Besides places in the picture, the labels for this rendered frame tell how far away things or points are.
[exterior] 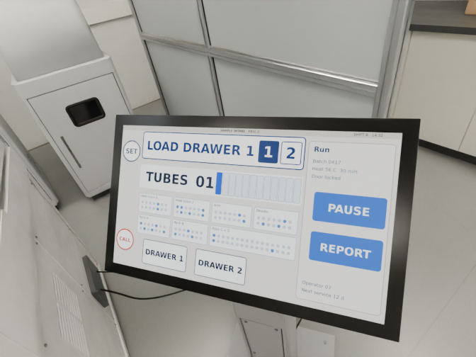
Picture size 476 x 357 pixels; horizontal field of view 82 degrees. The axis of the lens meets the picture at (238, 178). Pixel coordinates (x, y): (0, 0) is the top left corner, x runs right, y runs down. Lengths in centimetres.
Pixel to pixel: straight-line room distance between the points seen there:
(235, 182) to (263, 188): 5
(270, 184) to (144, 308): 138
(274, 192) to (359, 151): 14
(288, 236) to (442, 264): 147
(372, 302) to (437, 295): 128
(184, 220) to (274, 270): 18
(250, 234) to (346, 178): 17
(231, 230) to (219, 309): 114
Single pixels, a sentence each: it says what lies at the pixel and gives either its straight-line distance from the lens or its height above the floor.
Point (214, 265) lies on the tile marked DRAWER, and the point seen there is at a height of 100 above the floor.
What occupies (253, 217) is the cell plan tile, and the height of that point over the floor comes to 107.
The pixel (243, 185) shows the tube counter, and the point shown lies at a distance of 45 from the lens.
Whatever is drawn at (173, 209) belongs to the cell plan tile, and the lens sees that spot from 51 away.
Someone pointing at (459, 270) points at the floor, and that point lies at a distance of 187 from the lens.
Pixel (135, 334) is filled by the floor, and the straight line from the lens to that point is 169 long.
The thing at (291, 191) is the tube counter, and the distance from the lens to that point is 44.
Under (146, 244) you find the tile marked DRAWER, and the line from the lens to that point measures 55.
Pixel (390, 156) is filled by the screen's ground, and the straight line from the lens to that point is 44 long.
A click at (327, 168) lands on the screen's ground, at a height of 114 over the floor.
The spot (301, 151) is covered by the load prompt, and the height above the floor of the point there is 116.
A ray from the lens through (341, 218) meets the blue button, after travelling 44.
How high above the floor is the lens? 140
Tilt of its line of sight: 39 degrees down
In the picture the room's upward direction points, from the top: 11 degrees counter-clockwise
